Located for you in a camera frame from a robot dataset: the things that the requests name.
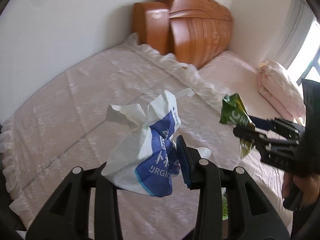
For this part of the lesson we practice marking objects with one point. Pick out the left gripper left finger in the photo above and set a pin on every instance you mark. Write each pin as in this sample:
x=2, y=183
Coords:
x=65, y=214

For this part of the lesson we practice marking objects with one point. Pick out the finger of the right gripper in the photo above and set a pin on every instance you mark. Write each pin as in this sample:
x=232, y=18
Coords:
x=285, y=128
x=252, y=136

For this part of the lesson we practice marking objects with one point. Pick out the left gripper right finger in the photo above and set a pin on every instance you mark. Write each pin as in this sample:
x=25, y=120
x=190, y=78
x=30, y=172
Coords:
x=250, y=214

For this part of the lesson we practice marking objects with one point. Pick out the green yellow snack pouch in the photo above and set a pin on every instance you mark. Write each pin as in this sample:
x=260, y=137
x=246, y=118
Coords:
x=234, y=112

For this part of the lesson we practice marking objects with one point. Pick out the blue white bag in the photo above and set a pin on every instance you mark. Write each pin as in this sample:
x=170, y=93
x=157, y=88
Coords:
x=145, y=160

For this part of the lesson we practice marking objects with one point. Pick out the green plastic trash basket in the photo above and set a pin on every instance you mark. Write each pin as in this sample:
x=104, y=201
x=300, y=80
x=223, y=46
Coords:
x=224, y=206

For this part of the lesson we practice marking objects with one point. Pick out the person's right hand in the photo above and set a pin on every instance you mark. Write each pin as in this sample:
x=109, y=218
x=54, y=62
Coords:
x=308, y=185

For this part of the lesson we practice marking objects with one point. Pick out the folded pink blanket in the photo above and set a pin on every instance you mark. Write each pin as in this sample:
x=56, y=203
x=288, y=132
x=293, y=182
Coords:
x=286, y=99

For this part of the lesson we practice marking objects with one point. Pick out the dark framed window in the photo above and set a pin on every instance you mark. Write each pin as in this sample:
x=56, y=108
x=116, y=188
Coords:
x=313, y=64

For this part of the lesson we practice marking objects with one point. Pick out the white lace cover cloth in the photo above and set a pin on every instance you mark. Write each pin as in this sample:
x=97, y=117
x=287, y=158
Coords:
x=64, y=124

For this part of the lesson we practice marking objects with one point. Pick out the white radiator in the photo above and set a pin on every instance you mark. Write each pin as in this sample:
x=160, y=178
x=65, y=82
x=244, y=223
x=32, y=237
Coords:
x=290, y=39

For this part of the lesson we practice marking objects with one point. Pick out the orange wooden headboard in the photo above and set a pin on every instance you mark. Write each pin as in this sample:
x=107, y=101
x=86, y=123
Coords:
x=199, y=30

